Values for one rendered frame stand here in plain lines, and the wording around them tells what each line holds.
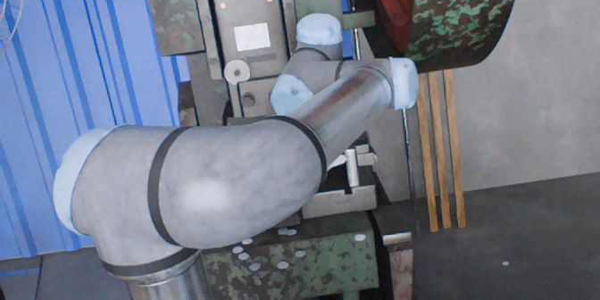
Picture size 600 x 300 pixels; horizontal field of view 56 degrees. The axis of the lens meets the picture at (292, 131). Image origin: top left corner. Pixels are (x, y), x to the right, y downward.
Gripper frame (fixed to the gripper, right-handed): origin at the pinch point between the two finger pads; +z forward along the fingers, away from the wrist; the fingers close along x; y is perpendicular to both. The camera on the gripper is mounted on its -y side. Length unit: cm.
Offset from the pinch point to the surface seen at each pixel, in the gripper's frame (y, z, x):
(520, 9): 107, 53, 122
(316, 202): -1.1, 13.1, 1.9
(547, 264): 83, 100, 26
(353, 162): 8.3, 6.3, 5.7
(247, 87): -12.1, -10.5, 17.4
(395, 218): 15.4, 14.5, -5.1
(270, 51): -6.1, -15.2, 22.6
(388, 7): 25.3, -9.8, 41.0
